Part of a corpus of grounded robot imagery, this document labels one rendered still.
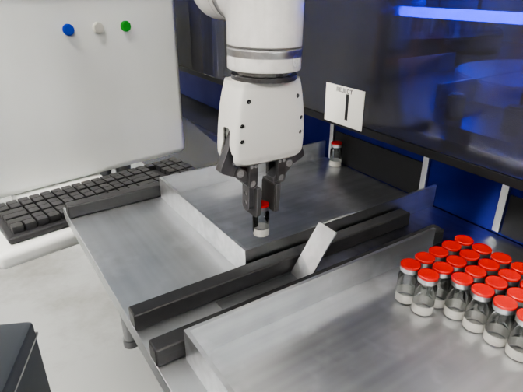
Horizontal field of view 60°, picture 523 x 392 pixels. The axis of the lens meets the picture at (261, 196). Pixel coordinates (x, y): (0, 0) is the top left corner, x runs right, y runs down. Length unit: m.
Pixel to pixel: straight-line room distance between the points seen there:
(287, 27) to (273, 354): 0.32
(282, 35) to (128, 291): 0.32
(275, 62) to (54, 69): 0.60
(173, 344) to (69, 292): 1.72
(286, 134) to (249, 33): 0.13
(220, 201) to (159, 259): 0.17
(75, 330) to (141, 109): 1.07
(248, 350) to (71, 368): 1.37
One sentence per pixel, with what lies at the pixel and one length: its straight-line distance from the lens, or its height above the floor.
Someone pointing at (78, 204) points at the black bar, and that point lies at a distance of 0.72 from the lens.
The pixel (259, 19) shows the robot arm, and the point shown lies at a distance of 0.49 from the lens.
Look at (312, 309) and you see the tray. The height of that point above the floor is 0.88.
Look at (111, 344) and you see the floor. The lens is 1.82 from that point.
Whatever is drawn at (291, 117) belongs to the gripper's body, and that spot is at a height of 1.05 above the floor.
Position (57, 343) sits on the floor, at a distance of 1.90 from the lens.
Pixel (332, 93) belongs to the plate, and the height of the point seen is 1.03.
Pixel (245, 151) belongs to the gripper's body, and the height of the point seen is 1.02.
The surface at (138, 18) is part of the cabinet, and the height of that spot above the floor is 1.12.
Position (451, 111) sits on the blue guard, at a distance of 0.61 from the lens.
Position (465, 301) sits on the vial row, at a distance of 0.51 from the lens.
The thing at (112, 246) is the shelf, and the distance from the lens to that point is 0.63.
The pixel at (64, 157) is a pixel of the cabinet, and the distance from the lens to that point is 1.05.
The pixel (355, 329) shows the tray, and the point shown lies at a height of 0.88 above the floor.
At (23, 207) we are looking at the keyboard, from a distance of 0.93.
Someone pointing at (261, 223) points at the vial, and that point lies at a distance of 0.59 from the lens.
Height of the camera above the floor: 1.19
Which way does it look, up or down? 25 degrees down
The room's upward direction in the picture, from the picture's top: straight up
